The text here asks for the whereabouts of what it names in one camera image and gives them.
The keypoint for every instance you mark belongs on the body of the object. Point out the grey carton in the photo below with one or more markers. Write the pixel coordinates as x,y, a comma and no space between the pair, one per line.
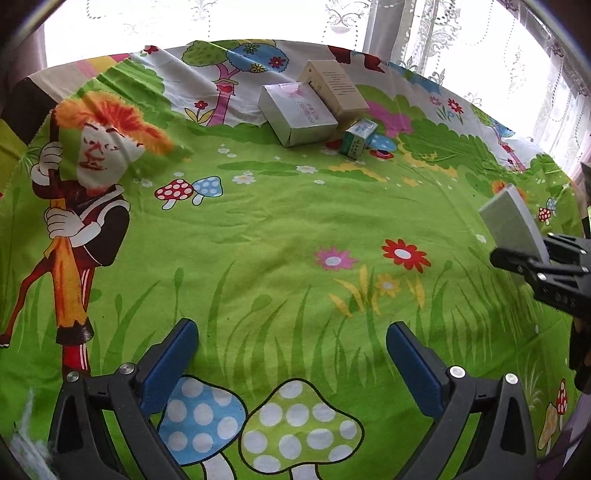
510,221

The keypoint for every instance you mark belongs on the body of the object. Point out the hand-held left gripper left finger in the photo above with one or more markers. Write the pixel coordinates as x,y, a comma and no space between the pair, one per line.
168,364

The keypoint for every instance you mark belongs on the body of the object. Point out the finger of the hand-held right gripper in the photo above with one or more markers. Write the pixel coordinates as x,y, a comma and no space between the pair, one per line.
512,261
570,249

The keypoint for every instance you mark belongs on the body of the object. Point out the green cartoon printed bedsheet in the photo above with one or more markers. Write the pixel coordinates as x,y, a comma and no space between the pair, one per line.
258,240

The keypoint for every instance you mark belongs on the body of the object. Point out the purple cardboard storage box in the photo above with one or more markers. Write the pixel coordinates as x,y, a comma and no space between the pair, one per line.
572,438

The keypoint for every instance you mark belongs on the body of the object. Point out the small green and white carton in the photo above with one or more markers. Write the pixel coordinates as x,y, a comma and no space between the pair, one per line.
358,138

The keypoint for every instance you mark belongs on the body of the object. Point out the white carton with pink print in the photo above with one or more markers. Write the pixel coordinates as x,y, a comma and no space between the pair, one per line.
295,115

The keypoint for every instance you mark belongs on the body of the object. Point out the beige carton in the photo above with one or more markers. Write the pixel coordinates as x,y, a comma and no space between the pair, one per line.
337,90

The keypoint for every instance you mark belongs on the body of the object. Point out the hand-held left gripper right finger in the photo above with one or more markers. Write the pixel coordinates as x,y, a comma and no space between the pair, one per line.
411,364

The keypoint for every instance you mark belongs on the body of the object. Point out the white fuzzy cloth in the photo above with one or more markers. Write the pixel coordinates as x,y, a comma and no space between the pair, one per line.
27,452

